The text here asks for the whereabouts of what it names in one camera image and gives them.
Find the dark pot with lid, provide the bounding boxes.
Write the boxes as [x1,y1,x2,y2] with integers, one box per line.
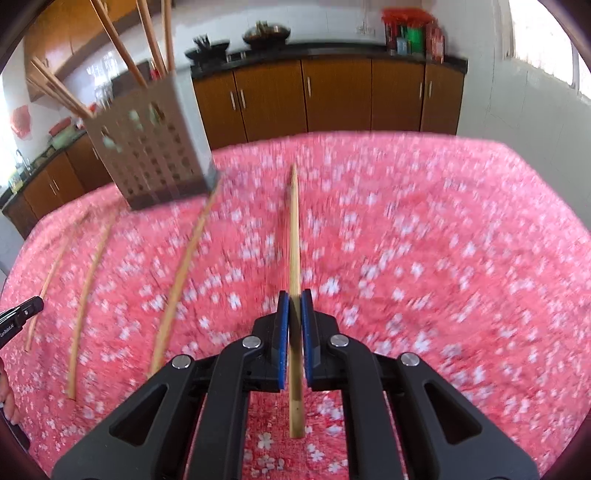
[242,20,293,47]

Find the green container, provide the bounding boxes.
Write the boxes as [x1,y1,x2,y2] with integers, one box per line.
[401,25,425,55]

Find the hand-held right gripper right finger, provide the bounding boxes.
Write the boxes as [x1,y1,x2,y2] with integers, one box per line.
[300,289,541,480]

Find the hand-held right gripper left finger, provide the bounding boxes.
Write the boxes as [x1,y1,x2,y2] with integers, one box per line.
[51,291,290,480]

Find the window with white frame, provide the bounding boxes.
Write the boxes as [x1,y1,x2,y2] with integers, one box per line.
[508,0,591,100]

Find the person's left hand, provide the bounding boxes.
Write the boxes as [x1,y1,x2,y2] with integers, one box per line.
[0,359,20,426]

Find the wooden wall cabinets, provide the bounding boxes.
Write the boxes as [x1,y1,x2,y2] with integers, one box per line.
[23,0,139,103]

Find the beige perforated chopstick holder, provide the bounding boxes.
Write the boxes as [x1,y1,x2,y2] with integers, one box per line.
[83,69,221,212]

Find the wooden chopstick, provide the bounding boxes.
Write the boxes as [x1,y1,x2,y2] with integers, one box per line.
[287,163,308,439]
[30,57,95,115]
[148,185,221,377]
[66,217,116,400]
[136,0,167,77]
[24,222,79,354]
[90,0,148,88]
[32,67,90,117]
[161,0,177,73]
[26,76,86,119]

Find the hanging red plastic bag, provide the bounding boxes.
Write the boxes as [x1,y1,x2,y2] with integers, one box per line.
[11,104,33,138]

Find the wooden base cabinets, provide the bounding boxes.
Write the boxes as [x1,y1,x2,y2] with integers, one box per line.
[0,55,467,241]

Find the black kitchen countertop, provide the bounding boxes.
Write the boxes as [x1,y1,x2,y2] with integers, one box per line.
[0,41,469,214]

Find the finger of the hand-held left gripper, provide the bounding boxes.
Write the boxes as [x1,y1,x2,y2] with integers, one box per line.
[0,297,45,348]

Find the tall red bottle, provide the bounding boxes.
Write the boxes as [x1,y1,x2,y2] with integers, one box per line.
[426,23,445,64]

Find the red floral tablecloth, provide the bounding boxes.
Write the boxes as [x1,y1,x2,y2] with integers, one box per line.
[0,131,591,480]

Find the black wok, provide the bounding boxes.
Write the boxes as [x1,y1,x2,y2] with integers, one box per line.
[185,34,231,61]

